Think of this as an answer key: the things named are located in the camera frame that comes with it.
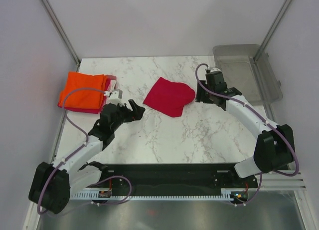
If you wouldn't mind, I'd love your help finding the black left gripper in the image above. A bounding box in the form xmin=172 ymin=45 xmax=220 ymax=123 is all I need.
xmin=111 ymin=99 xmax=145 ymax=131

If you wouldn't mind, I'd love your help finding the crimson red t shirt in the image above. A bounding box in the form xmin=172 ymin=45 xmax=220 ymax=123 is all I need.
xmin=143 ymin=77 xmax=195 ymax=118

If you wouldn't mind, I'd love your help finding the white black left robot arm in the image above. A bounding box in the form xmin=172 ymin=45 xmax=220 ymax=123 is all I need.
xmin=28 ymin=99 xmax=145 ymax=215

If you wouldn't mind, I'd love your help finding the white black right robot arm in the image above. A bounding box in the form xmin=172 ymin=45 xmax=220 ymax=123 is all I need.
xmin=195 ymin=66 xmax=299 ymax=187

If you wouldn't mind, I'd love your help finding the folded pink white shirts stack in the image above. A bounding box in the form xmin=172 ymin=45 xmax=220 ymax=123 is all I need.
xmin=57 ymin=74 xmax=118 ymax=115

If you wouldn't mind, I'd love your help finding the clear grey plastic bin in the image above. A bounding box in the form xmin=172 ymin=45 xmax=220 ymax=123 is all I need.
xmin=212 ymin=44 xmax=283 ymax=105

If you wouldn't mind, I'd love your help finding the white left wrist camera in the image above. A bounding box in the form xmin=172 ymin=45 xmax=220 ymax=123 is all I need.
xmin=104 ymin=89 xmax=124 ymax=106

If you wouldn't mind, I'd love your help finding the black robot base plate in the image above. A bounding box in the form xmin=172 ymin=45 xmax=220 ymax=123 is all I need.
xmin=86 ymin=161 xmax=258 ymax=195

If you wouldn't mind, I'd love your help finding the white slotted cable duct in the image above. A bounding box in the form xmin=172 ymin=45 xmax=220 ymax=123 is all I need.
xmin=70 ymin=188 xmax=247 ymax=201

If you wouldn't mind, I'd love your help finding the right aluminium frame post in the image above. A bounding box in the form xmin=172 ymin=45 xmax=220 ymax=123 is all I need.
xmin=253 ymin=0 xmax=294 ymax=62

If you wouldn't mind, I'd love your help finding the aluminium frame post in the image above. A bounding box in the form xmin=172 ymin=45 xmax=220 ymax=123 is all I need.
xmin=39 ymin=0 xmax=81 ymax=68
xmin=253 ymin=0 xmax=294 ymax=62

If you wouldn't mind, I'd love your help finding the left aluminium frame post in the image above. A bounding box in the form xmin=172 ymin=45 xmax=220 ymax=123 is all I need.
xmin=39 ymin=0 xmax=81 ymax=68

